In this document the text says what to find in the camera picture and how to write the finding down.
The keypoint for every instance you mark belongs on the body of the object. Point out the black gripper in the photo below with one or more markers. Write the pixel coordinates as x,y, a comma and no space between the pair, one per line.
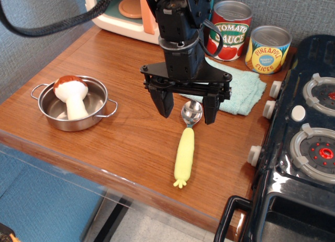
186,71

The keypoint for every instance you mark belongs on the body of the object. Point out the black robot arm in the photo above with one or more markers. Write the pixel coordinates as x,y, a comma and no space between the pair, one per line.
182,20

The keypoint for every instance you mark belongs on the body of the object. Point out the light blue folded cloth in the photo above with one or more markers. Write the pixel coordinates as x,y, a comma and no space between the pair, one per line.
246,86

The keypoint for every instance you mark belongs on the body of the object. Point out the small steel pot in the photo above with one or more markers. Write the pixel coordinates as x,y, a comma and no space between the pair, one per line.
97,104

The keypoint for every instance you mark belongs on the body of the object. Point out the tomato sauce can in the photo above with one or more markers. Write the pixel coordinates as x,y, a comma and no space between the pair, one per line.
232,19

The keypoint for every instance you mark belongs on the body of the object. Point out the pineapple slices can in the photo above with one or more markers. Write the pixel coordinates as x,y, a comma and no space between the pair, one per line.
267,49

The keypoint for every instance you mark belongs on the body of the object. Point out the toy microwave oven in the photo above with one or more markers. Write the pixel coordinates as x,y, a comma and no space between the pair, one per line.
130,18

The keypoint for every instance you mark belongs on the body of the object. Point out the plush mushroom toy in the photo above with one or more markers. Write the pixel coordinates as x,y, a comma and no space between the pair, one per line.
72,90

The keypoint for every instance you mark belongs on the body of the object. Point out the black toy stove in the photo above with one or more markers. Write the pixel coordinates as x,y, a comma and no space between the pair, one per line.
293,186

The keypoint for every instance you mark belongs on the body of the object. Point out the spoon with yellow handle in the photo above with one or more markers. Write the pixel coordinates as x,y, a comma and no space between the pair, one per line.
191,114

